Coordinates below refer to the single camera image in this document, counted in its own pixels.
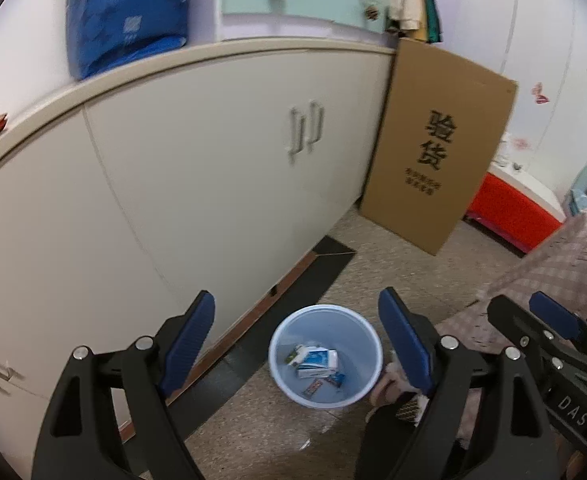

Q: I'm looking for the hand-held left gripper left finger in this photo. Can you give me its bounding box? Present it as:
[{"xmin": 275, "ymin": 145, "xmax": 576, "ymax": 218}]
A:
[{"xmin": 31, "ymin": 290, "xmax": 217, "ymax": 480}]

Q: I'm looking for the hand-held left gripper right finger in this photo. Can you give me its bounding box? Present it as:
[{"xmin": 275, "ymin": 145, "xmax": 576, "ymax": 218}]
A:
[{"xmin": 377, "ymin": 287, "xmax": 561, "ymax": 480}]

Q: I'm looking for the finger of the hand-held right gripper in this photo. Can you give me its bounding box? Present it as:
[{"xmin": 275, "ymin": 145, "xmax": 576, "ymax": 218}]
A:
[
  {"xmin": 487, "ymin": 294, "xmax": 551, "ymax": 363},
  {"xmin": 528, "ymin": 291, "xmax": 587, "ymax": 361}
]

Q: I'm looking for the light blue plastic bin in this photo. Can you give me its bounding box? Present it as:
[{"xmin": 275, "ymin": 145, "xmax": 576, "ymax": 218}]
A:
[{"xmin": 268, "ymin": 305, "xmax": 384, "ymax": 408}]

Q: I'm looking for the pink checkered tablecloth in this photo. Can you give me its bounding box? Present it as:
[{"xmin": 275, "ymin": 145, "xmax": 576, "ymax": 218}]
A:
[{"xmin": 368, "ymin": 209, "xmax": 587, "ymax": 480}]

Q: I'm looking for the white and blue carton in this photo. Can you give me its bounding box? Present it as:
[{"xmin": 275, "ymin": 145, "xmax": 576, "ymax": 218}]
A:
[{"xmin": 293, "ymin": 347, "xmax": 339, "ymax": 379}]

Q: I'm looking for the red white storage box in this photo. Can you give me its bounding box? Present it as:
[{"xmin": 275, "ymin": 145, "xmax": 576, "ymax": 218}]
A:
[{"xmin": 465, "ymin": 159, "xmax": 567, "ymax": 256}]

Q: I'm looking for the white low cabinet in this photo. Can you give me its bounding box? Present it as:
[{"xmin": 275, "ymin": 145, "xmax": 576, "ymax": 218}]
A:
[{"xmin": 0, "ymin": 35, "xmax": 399, "ymax": 433}]

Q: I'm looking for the pink flower sticker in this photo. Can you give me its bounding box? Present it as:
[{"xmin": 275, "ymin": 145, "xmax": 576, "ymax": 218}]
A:
[{"xmin": 504, "ymin": 134, "xmax": 533, "ymax": 155}]

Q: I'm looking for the brown cardboard box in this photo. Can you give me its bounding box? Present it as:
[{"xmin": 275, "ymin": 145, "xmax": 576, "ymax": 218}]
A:
[{"xmin": 358, "ymin": 37, "xmax": 519, "ymax": 257}]

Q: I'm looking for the white wardrobe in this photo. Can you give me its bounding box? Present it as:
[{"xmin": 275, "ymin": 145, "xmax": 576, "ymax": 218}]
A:
[{"xmin": 446, "ymin": 0, "xmax": 587, "ymax": 203}]

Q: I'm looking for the green hanging garment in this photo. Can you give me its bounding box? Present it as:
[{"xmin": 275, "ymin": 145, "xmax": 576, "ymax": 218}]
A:
[{"xmin": 420, "ymin": 0, "xmax": 445, "ymax": 44}]

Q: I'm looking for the blue plastic package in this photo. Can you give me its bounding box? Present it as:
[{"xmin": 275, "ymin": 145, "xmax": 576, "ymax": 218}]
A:
[{"xmin": 66, "ymin": 0, "xmax": 193, "ymax": 81}]

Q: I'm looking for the grey cabinet door handle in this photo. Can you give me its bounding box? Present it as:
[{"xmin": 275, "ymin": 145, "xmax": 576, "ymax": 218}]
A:
[
  {"xmin": 286, "ymin": 105, "xmax": 307, "ymax": 162},
  {"xmin": 307, "ymin": 101, "xmax": 325, "ymax": 150}
]

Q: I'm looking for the clear drawer handle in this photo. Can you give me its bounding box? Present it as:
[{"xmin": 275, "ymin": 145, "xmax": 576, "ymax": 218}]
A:
[{"xmin": 357, "ymin": 0, "xmax": 389, "ymax": 21}]

